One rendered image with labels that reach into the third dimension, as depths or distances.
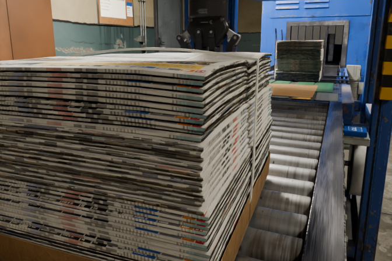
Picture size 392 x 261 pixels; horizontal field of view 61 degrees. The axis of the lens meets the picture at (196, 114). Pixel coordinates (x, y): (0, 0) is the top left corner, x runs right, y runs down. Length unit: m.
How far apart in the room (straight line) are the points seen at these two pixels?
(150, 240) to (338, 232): 0.28
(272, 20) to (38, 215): 3.68
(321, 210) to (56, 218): 0.38
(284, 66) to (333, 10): 1.67
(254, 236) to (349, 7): 3.50
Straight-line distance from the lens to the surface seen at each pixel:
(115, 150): 0.29
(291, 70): 2.28
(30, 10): 4.16
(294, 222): 0.52
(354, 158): 1.90
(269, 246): 0.47
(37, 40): 4.18
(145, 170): 0.28
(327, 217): 0.54
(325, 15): 3.86
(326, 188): 0.64
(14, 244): 0.43
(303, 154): 0.82
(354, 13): 3.85
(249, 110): 0.44
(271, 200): 0.58
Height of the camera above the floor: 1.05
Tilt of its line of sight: 12 degrees down
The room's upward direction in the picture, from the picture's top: straight up
